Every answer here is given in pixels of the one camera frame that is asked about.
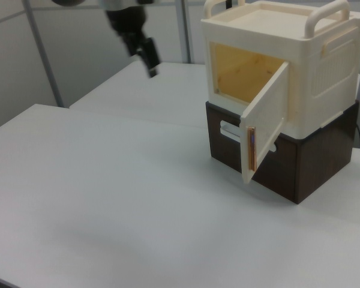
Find cream plastic cabinet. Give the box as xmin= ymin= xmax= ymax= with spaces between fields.
xmin=200 ymin=0 xmax=360 ymax=142

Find copper door handle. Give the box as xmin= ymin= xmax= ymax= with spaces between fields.
xmin=246 ymin=125 xmax=257 ymax=172

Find dark brown wooden box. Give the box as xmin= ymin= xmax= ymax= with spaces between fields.
xmin=204 ymin=100 xmax=360 ymax=205

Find cream cabinet door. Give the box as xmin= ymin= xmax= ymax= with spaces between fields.
xmin=239 ymin=61 xmax=290 ymax=185

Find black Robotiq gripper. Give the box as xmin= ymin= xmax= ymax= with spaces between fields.
xmin=104 ymin=5 xmax=162 ymax=79

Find grey partition frame post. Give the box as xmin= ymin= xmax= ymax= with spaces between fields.
xmin=176 ymin=0 xmax=195 ymax=64

